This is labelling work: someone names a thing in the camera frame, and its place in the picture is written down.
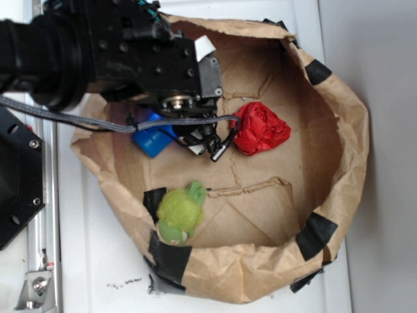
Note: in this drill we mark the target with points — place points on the crumpled red paper ball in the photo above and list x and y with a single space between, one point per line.
260 129

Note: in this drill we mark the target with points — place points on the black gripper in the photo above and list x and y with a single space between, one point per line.
136 53

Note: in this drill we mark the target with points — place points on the brown paper bag bin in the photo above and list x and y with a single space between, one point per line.
271 218

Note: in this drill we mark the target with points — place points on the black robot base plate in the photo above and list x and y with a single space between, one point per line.
22 176

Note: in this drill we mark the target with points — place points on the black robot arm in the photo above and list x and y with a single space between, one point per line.
51 58

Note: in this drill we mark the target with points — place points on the blue plastic bottle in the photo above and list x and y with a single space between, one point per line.
152 141

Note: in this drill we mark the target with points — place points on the metal corner bracket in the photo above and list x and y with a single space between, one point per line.
37 293

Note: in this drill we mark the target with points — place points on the aluminium frame rail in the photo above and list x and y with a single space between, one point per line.
43 237

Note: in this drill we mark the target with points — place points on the green plush toy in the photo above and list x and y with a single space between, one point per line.
180 212

